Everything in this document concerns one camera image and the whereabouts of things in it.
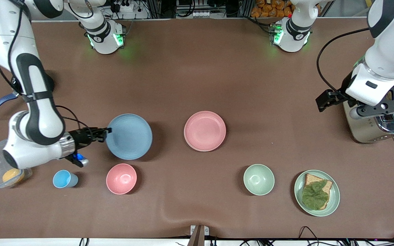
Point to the green lettuce leaf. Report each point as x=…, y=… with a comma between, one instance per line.
x=315, y=196

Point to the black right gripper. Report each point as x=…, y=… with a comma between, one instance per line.
x=80, y=138

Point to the black round pot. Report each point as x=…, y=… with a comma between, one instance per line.
x=50, y=83

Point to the pink plate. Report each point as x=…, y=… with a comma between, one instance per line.
x=205, y=131

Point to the blue plate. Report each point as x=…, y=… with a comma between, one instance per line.
x=129, y=136

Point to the beige chrome toaster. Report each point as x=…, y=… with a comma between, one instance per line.
x=364, y=131

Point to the pink bowl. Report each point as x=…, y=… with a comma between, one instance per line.
x=121, y=178

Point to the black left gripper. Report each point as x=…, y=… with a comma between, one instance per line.
x=329, y=98

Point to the yellow food piece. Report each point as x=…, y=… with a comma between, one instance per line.
x=13, y=176

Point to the blue cup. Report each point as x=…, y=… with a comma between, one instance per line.
x=63, y=179

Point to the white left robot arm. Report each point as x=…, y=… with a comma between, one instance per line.
x=388, y=51

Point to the white socket block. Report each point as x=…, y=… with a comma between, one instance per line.
x=201, y=13

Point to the brown bread slice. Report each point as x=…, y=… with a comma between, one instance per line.
x=311, y=178

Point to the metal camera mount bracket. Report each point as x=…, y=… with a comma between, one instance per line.
x=198, y=235

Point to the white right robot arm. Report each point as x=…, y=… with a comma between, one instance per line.
x=39, y=119

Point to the orange snack bag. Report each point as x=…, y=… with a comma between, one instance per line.
x=268, y=8

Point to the green plate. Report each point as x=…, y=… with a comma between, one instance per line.
x=333, y=198

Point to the brown table cloth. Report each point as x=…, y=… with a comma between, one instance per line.
x=183, y=68

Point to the green bowl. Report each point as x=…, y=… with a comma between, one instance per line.
x=259, y=179

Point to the white power strip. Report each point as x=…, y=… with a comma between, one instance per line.
x=125, y=7

